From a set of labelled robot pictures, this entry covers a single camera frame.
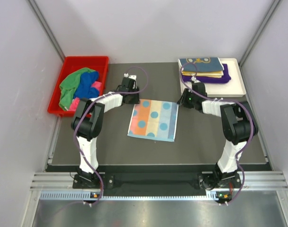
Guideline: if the light blue patterned towel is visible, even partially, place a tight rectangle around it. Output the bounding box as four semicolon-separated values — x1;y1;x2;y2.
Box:
127;99;179;142

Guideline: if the yellow and blue cartoon towel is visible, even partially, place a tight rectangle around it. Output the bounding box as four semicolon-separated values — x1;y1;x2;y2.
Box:
178;57;224;72

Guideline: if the royal blue towel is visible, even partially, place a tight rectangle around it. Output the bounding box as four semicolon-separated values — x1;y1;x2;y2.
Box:
73;71;99;99

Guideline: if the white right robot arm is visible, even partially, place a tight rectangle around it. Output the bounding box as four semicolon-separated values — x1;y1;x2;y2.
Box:
177;82;258;190

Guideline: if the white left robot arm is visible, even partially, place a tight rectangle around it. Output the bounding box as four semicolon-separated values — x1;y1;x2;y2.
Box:
71;74;140;189

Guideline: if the pink towel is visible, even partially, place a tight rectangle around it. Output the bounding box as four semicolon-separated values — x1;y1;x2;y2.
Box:
68;80;102;111

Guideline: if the red plastic bin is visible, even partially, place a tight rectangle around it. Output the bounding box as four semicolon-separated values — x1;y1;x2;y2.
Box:
47;56;109;117

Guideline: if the cream folded towel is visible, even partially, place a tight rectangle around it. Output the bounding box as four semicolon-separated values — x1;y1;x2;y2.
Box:
182;71;224;78

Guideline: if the purple folded towel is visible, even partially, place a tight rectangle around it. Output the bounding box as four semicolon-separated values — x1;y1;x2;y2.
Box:
182;65;231;84

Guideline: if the white plastic tray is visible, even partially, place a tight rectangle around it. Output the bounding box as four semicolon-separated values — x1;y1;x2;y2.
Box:
178;58;246;97

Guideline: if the green towel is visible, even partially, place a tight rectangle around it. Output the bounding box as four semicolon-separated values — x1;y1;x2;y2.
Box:
59;67;96;111

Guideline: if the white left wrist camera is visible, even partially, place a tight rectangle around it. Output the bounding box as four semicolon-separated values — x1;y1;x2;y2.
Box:
124;73;137;81

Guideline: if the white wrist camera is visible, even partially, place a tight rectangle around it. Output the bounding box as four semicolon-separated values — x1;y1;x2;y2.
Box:
191;76;200;83
124;73;137;81

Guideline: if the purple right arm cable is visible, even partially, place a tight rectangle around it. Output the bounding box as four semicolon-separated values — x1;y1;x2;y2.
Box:
179;62;256;205

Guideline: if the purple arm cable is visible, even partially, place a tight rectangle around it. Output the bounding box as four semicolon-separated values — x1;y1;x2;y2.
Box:
73;66;150;206
179;62;256;205

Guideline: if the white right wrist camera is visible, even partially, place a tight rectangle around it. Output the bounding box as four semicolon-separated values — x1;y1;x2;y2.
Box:
191;76;200;83

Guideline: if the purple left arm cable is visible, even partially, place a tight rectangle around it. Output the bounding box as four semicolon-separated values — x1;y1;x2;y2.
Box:
73;66;150;206

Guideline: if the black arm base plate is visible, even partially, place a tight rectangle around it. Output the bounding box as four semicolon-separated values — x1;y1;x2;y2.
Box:
81;172;241;196

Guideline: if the grey slotted cable duct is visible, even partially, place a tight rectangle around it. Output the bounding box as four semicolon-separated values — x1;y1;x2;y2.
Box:
39;191;228;201

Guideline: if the left aluminium frame post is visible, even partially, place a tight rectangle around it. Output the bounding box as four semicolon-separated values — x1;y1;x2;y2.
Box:
26;0;65;62

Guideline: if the aluminium frame post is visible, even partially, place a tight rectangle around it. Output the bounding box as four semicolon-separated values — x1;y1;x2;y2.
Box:
26;0;65;62
239;0;282;68

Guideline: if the aluminium front rail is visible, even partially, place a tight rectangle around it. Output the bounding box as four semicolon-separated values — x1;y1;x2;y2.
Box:
30;171;288;191

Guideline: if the right aluminium frame post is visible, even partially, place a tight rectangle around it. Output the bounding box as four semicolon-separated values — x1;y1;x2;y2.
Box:
239;0;282;68

